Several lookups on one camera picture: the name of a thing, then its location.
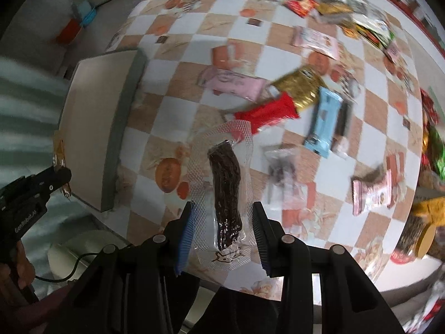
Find dark jerky clear vacuum pack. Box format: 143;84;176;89
187;120;256;271

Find gold foil snack packet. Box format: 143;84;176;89
271;65;326;112

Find pink white biscuit packet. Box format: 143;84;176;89
292;26;339;60

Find light blue snack bar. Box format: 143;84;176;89
303;87;343;158

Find red plastic bucket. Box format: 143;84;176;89
55;18;81;46

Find blue plastic basin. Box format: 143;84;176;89
76;0;97;28

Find clear wrapper dark candy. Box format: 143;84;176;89
264;146;300;209

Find pink brown snack pouch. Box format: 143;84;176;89
352;170;392;216

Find yellow snack box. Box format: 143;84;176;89
412;197;444;225

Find round wooden lid container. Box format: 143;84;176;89
390;214;437;265

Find green yellow snack packet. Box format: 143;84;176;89
352;13;394;49

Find pink snack bar wrapper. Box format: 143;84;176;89
197;66;267;103

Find dark stick clear wrapper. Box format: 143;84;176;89
331;100;355;158

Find red chips packet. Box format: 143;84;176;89
284;0;318;18

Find green foil snack bag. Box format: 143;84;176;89
428;126;445;181

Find red snack bar wrapper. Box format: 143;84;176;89
226;92;300;134

